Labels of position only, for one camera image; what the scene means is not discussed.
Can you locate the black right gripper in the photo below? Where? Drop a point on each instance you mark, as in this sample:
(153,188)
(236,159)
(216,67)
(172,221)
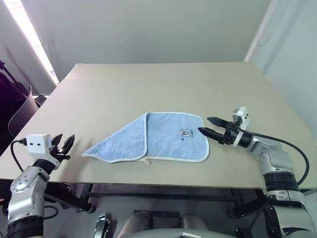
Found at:
(229,135)

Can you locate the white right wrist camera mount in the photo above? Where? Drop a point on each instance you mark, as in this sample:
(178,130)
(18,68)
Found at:
(244,116)

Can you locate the silver black clamp device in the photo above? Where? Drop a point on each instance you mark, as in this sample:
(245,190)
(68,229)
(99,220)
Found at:
(102,226)

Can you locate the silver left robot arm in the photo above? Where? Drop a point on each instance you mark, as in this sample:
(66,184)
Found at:
(23,196)

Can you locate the black metal table frame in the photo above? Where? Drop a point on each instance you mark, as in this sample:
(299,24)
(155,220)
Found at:
(161,194)

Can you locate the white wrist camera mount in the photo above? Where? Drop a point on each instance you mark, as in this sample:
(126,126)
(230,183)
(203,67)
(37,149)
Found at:
(244,116)
(37,143)

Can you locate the light blue embroidered towel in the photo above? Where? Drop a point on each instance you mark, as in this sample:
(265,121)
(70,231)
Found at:
(161,138)

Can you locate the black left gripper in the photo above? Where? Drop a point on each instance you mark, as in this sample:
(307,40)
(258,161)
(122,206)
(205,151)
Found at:
(58,155)

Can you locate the dark grey chair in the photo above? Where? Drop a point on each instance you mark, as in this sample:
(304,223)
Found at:
(24,111)

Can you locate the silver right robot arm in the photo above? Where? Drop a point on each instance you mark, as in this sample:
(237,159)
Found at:
(275,158)

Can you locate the grey curved robot body panel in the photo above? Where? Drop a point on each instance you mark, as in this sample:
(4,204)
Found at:
(173,233)

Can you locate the grey rounded cylinder shape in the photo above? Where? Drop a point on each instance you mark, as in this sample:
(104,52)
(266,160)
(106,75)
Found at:
(195,221)
(136,223)

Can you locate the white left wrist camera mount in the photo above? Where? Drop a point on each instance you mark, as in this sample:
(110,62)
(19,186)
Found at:
(37,143)

